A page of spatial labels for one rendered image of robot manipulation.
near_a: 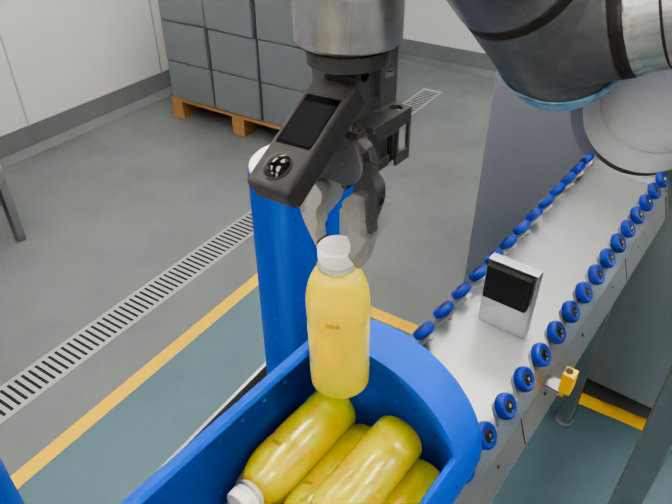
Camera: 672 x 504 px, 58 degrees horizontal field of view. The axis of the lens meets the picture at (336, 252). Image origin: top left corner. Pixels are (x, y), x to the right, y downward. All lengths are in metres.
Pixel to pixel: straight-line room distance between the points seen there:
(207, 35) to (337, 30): 3.70
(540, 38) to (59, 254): 3.00
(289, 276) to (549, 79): 1.22
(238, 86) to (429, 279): 1.91
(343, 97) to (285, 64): 3.28
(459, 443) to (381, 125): 0.41
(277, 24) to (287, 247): 2.33
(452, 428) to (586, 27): 0.48
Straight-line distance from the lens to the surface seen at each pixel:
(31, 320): 2.94
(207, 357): 2.52
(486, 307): 1.26
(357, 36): 0.49
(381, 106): 0.57
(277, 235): 1.56
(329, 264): 0.60
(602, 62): 0.47
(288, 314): 1.71
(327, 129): 0.49
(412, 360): 0.76
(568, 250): 1.54
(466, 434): 0.79
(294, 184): 0.47
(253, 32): 3.88
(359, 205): 0.55
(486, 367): 1.19
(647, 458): 1.54
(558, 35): 0.46
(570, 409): 2.32
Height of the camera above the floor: 1.77
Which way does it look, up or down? 36 degrees down
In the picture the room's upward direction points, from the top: straight up
